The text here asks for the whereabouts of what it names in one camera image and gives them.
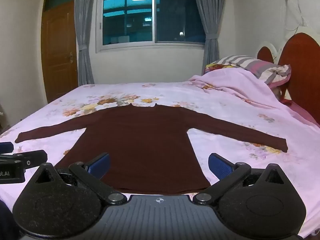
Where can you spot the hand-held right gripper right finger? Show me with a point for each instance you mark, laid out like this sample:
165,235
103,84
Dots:
220,166

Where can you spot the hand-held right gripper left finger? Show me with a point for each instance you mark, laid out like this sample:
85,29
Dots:
100,166

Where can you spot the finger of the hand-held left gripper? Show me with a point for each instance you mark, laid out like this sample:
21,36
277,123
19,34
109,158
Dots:
6,147
35,157

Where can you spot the dark brown long-sleeved sweater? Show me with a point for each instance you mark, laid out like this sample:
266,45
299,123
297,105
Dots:
145,142

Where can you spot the pink blanket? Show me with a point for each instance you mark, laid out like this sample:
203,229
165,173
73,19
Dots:
230,85

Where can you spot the bed with pink floral sheet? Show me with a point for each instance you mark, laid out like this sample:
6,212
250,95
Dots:
162,91

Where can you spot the colourful floral pillow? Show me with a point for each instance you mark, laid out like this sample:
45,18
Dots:
216,67

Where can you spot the dark pink bed sheet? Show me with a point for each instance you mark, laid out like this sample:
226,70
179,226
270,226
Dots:
305,111

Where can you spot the striped pillow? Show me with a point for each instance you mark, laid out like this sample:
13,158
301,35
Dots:
260,67

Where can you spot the brown wooden door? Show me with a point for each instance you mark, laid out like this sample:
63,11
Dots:
60,50

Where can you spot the red and white headboard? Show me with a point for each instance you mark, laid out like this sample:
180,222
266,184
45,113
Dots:
300,62

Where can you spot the grey curtain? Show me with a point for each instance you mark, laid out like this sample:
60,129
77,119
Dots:
208,30
85,35

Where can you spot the sliding glass window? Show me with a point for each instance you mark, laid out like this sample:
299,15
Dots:
150,17

